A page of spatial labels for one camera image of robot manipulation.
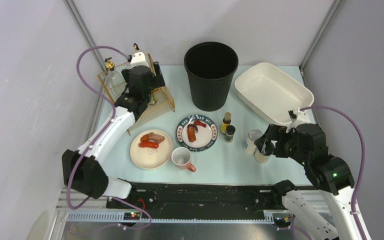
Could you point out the yellow cap sauce bottle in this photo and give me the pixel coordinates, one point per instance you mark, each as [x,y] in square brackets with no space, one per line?
[152,100]

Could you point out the cream round plate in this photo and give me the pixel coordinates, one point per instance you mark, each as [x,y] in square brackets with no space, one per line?
[151,158]

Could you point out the glass oil bottle gold spout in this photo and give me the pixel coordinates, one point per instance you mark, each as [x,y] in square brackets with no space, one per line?
[114,78]

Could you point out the yellow wire mesh rack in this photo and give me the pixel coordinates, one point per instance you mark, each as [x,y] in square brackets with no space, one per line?
[159,102]

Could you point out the brown meat piece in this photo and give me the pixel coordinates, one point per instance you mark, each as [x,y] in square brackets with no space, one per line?
[152,137]

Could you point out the patterned rim white plate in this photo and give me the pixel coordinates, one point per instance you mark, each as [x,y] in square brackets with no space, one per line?
[205,137]

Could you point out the red sausage on cream plate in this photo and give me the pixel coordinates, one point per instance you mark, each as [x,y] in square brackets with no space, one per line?
[148,144]

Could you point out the brown cap small bottle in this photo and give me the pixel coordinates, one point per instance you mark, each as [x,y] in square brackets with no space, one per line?
[226,121]

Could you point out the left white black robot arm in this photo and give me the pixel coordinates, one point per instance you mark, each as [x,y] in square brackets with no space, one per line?
[82,168]

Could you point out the orange sausage on patterned plate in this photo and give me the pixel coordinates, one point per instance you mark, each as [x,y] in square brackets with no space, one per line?
[191,135]

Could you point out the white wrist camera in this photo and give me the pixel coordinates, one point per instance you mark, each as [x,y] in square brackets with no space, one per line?
[298,117]
[139,58]

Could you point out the red sausage piece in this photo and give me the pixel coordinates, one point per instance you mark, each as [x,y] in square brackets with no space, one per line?
[200,123]

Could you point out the silver lid spice jar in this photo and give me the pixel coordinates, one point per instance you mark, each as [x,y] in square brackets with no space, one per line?
[249,146]

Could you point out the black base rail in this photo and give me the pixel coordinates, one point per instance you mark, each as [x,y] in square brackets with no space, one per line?
[210,202]

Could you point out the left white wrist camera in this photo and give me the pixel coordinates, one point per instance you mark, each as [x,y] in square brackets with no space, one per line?
[139,58]

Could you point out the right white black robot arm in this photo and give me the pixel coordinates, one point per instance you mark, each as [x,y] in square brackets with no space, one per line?
[305,143]

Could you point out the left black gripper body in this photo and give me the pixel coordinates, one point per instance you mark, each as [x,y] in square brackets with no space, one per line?
[157,74]

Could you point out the black cap pepper jar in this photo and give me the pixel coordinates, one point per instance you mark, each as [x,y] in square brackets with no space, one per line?
[229,133]

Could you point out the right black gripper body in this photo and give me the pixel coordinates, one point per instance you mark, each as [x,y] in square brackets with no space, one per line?
[273,136]

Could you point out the black lid spice jar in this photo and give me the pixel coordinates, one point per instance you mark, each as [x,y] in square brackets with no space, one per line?
[261,156]

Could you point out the black plastic trash bin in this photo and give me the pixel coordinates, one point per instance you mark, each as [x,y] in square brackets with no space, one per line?
[210,68]

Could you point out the dark sausage piece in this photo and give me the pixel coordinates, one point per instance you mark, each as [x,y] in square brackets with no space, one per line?
[194,127]

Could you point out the white rectangular basin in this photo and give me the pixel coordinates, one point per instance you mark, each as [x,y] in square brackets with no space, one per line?
[272,93]

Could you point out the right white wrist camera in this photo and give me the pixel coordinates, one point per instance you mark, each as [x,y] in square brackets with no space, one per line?
[298,117]

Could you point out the pink ceramic mug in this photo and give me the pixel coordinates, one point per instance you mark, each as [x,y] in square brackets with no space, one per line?
[182,159]

